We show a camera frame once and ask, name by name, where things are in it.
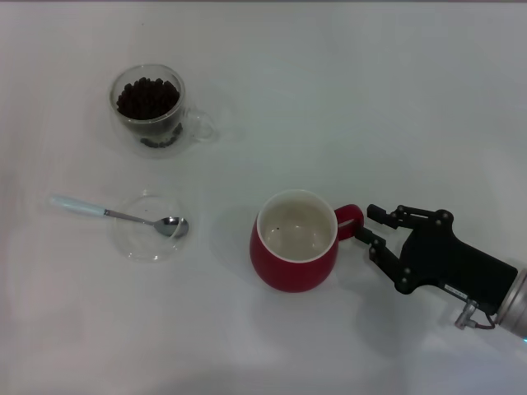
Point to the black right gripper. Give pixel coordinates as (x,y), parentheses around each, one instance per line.
(449,259)

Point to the red ceramic mug white inside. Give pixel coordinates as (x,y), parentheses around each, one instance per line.
(288,273)

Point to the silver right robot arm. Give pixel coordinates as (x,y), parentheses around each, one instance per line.
(514,308)

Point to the coffee beans pile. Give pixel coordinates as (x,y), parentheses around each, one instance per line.
(146,98)

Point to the double-walled glass mug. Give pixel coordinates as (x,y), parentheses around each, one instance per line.
(193,123)

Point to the clear glass saucer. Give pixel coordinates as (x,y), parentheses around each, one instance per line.
(136,243)

